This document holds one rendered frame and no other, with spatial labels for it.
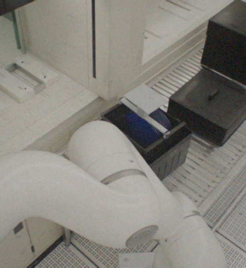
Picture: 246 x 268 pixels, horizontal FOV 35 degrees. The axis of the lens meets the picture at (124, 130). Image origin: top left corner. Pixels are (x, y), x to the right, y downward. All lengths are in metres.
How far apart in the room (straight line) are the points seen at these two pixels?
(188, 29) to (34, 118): 0.98
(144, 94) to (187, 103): 0.37
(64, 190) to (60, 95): 1.16
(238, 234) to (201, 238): 1.46
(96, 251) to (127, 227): 1.65
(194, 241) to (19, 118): 0.93
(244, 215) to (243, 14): 1.14
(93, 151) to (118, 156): 0.04
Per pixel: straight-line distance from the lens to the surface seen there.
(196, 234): 0.91
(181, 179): 1.52
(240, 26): 1.94
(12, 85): 1.69
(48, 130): 1.52
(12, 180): 0.52
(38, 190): 0.52
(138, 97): 1.33
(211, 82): 1.80
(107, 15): 1.39
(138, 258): 1.33
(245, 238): 2.36
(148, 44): 1.94
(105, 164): 0.58
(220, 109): 1.68
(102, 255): 2.18
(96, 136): 0.62
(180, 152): 1.47
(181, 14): 2.22
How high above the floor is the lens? 1.96
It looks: 47 degrees down
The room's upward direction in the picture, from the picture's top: 4 degrees clockwise
